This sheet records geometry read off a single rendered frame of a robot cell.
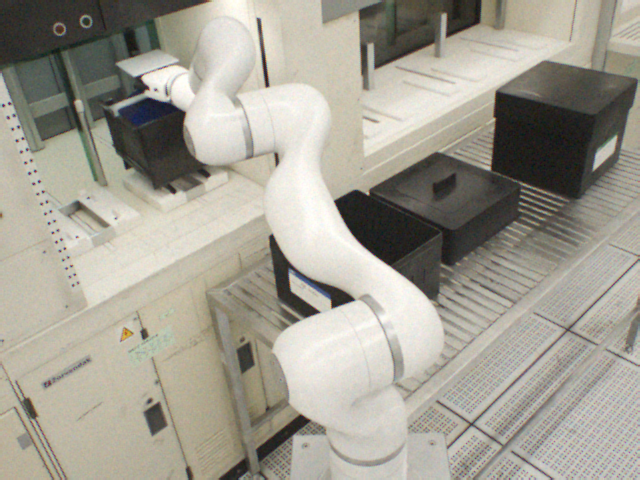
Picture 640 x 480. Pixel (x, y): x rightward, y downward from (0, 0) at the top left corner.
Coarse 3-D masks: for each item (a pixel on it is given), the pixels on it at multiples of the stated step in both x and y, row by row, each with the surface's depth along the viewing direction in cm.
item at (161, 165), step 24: (144, 72) 151; (144, 96) 157; (120, 120) 153; (168, 120) 154; (120, 144) 166; (144, 144) 153; (168, 144) 157; (144, 168) 159; (168, 168) 161; (192, 168) 166
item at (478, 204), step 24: (408, 168) 176; (432, 168) 174; (456, 168) 174; (480, 168) 173; (384, 192) 166; (408, 192) 165; (432, 192) 164; (456, 192) 164; (480, 192) 163; (504, 192) 162; (432, 216) 156; (456, 216) 155; (480, 216) 156; (504, 216) 165; (456, 240) 153; (480, 240) 161
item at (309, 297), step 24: (360, 192) 154; (360, 216) 158; (384, 216) 151; (408, 216) 144; (360, 240) 163; (384, 240) 155; (408, 240) 148; (432, 240) 136; (288, 264) 139; (408, 264) 133; (432, 264) 140; (288, 288) 145; (312, 288) 136; (336, 288) 128; (432, 288) 144; (312, 312) 141
